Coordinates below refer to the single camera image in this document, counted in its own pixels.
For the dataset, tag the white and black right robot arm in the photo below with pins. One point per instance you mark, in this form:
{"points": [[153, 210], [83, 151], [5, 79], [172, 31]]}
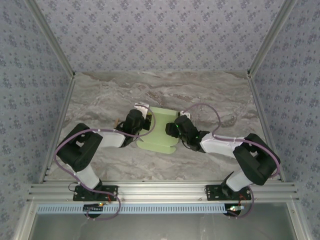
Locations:
{"points": [[252, 160]]}

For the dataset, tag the aluminium mounting beam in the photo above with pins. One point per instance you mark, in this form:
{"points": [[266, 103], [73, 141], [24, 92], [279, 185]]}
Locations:
{"points": [[162, 191]]}

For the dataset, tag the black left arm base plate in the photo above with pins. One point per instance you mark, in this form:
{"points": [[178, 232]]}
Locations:
{"points": [[80, 196]]}

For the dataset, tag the aluminium frame post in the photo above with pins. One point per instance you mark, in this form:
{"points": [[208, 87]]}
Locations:
{"points": [[271, 37], [51, 37]]}

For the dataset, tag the light green paper box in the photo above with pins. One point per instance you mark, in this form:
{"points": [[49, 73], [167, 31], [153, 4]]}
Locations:
{"points": [[160, 130]]}

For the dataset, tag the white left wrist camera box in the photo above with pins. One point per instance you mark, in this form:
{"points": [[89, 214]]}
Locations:
{"points": [[141, 107]]}

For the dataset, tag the small black controller board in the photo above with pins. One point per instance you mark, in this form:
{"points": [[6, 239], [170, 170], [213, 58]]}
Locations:
{"points": [[235, 208], [93, 207]]}

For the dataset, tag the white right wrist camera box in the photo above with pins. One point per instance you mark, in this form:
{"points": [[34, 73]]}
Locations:
{"points": [[186, 115]]}

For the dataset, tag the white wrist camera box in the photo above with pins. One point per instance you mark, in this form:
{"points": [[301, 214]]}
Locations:
{"points": [[186, 115], [141, 107]]}

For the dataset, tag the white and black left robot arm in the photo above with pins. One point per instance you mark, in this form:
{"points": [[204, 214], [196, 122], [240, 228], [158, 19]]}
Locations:
{"points": [[80, 150]]}

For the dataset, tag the aluminium table side rail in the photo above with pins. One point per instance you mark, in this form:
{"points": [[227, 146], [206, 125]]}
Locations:
{"points": [[255, 92], [58, 125]]}

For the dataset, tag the thin wooden stick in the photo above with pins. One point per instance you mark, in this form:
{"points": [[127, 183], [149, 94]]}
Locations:
{"points": [[116, 122]]}

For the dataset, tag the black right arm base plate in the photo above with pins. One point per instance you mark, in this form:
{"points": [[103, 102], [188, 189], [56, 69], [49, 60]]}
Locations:
{"points": [[212, 193]]}

